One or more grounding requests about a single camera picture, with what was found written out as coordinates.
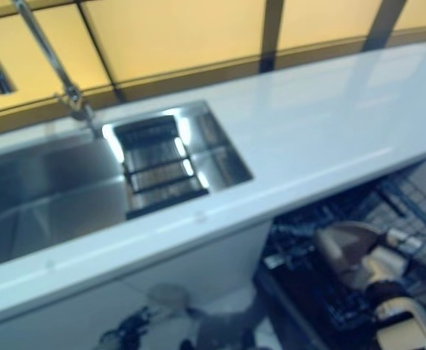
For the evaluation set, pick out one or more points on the white glossy cabinet door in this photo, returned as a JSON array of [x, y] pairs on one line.
[[52, 317], [216, 262]]

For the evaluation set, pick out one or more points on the chrome kitchen faucet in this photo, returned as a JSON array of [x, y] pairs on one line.
[[45, 47]]

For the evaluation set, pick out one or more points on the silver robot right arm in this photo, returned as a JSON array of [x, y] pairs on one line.
[[410, 321]]

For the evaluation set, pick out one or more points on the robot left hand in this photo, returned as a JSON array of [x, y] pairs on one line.
[[129, 331]]

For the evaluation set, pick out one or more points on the stainless steel sink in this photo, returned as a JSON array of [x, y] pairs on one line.
[[45, 189]]

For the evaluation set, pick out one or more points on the black dish drying rack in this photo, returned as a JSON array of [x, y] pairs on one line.
[[162, 167]]

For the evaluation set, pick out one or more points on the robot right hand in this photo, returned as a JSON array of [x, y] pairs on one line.
[[386, 266]]

